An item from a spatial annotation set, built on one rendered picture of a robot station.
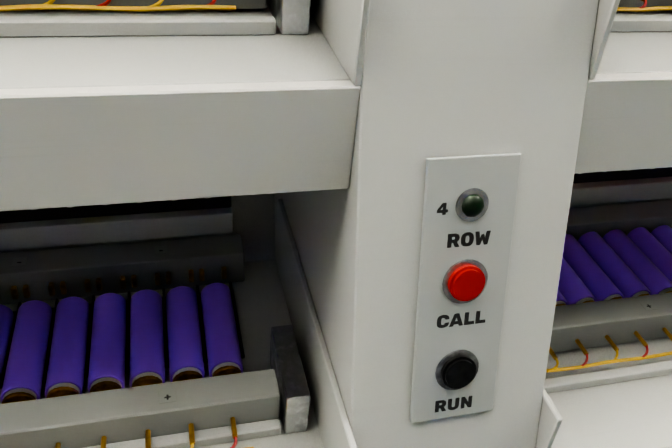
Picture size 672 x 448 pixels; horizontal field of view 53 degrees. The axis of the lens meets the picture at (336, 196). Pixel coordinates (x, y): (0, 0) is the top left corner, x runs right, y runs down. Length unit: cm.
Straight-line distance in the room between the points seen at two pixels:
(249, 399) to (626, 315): 23
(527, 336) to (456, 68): 13
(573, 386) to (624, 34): 20
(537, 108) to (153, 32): 15
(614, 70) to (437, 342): 14
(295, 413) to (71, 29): 21
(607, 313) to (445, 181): 20
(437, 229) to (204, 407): 15
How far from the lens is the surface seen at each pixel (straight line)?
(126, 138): 24
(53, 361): 39
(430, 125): 26
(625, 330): 45
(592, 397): 42
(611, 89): 30
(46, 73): 25
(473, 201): 27
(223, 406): 35
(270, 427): 36
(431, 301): 28
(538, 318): 32
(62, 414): 35
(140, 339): 38
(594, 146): 31
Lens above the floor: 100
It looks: 19 degrees down
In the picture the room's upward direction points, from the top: 1 degrees clockwise
